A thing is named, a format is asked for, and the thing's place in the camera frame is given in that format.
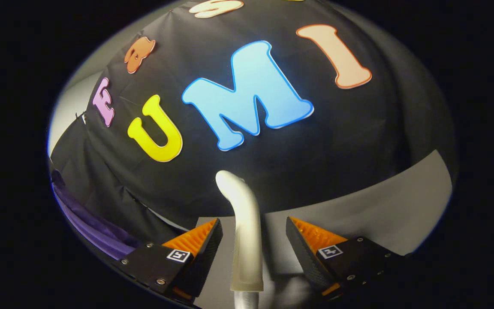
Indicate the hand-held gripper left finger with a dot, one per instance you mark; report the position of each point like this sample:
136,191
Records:
206,253

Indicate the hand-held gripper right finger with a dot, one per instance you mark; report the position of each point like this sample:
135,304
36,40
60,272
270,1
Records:
302,253

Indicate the white garment steamer head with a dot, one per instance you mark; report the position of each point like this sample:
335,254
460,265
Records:
247,231

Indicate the purple jacket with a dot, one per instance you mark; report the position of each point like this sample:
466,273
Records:
97,234

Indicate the grey cabinet with dark top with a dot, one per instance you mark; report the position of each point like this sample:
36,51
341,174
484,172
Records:
380,214

